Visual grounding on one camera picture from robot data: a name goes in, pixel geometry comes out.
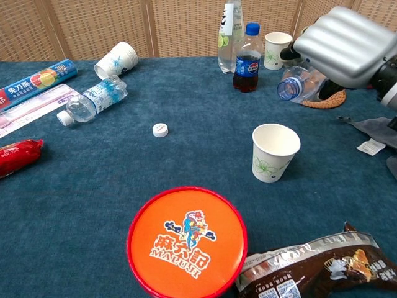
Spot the clear plastic bottle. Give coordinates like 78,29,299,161
276,65,329,104

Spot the clear lime soda bottle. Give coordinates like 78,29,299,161
218,0,245,75

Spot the red biscuit packet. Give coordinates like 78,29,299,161
0,138,45,179

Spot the white bottle cap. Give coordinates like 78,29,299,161
152,122,169,138

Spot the bamboo folding screen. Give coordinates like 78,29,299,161
0,0,397,62

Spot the round woven coaster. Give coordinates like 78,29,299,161
300,89,347,109

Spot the blue plastic wrap box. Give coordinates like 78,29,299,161
0,58,78,111

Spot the orange round lid container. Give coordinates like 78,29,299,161
126,186,248,298

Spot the capped blue label water bottle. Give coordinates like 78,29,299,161
56,74,128,127

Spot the small cola bottle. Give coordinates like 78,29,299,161
233,22,262,93

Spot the brown snack bag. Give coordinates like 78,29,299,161
234,222,397,298

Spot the white toothbrush package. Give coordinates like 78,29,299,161
0,83,80,139

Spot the grey cloth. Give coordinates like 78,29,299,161
337,116,397,181

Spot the blue flower paper cup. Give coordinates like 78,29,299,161
94,41,140,81

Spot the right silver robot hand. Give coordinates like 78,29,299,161
280,6,397,100

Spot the green flower paper cup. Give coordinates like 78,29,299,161
251,123,301,183
264,32,293,71

